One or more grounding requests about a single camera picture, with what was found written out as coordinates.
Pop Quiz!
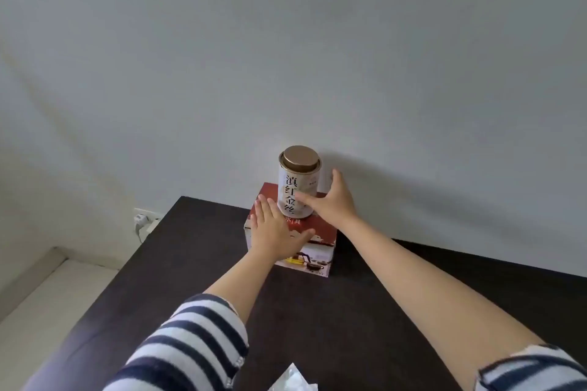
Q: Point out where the person's left forearm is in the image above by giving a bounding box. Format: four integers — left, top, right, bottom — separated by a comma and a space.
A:
203, 250, 279, 325

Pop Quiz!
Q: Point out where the white wall socket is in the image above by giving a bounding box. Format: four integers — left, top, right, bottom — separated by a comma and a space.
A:
133, 207, 164, 227

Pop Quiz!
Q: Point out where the person's right forearm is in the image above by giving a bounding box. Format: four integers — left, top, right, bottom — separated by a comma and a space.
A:
339, 215, 547, 391

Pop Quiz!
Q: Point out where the person's left hand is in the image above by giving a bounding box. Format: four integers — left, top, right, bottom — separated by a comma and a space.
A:
249, 194, 316, 267

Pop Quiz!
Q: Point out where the red cardboard tea set box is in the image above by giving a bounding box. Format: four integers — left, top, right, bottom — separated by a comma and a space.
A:
244, 182, 339, 279

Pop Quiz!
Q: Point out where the white tea tin gold lid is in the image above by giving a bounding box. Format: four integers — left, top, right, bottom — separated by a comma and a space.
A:
277, 145, 323, 220

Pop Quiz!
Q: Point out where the person's right hand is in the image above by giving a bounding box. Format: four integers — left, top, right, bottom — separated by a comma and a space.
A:
292, 169, 360, 230

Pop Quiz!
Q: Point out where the pile of silver foil packets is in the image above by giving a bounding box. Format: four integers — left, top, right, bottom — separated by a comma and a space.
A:
270, 362, 319, 391

